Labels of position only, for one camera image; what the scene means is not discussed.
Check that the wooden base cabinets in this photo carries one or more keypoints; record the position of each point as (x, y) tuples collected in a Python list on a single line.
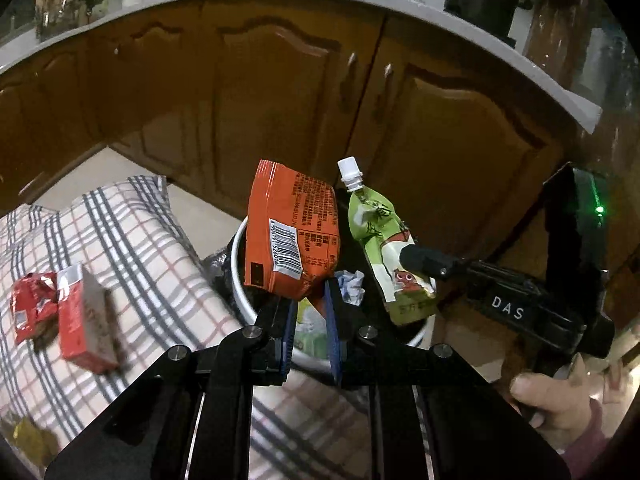
[(280, 85)]

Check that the green spout pouch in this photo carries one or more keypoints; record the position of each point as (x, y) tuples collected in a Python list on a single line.
[(375, 230)]

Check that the crumpled printed paper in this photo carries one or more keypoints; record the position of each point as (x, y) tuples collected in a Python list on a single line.
[(350, 285)]

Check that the person's right hand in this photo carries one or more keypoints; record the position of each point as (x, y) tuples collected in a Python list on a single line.
[(560, 405)]

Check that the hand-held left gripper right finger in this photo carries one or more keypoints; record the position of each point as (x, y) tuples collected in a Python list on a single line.
[(333, 335)]

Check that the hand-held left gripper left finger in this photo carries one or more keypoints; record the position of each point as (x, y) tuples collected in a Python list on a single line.
[(286, 335)]

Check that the plaid table cloth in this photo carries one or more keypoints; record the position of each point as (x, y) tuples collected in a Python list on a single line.
[(140, 270)]

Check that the black cooking pot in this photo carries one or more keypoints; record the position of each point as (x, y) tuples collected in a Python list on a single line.
[(480, 0)]

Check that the orange snack packet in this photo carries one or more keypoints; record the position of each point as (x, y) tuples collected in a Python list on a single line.
[(290, 220)]

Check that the utensil holder with wooden utensils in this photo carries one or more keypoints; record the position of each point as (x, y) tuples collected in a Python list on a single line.
[(57, 10)]

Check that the white bin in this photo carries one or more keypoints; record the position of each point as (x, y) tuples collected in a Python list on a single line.
[(240, 295)]

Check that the red wrapper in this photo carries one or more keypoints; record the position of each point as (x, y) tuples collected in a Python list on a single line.
[(32, 305)]

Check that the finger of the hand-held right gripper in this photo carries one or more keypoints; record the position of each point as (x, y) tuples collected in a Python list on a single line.
[(430, 260)]

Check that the red box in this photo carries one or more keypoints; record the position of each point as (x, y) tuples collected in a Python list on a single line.
[(82, 325)]

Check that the gold candy wrapper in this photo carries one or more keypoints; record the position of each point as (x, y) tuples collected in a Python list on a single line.
[(30, 437)]

